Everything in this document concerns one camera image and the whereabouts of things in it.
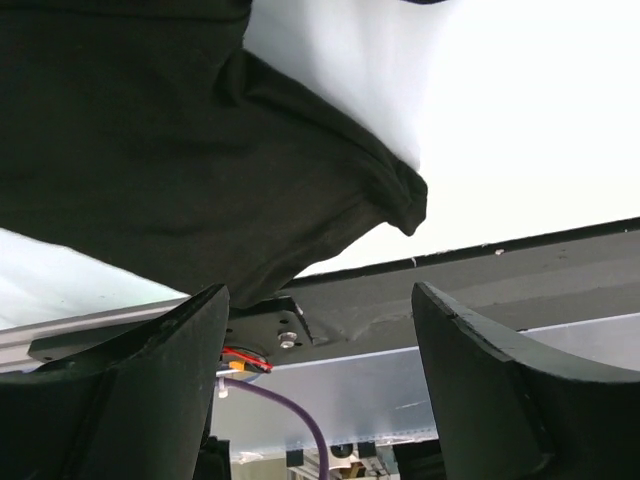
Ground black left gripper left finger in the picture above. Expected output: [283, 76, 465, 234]
[1, 285, 229, 479]

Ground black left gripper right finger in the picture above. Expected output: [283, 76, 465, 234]
[411, 283, 639, 479]

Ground black t shirt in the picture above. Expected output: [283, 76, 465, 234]
[1, 1, 427, 308]

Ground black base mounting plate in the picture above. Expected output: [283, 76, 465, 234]
[27, 215, 640, 371]

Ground red orange wires at base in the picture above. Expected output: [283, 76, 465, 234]
[219, 345, 275, 376]

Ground white slotted cable duct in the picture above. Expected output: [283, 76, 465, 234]
[211, 314, 639, 461]

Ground aluminium front frame rail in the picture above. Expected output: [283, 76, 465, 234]
[1, 298, 185, 373]

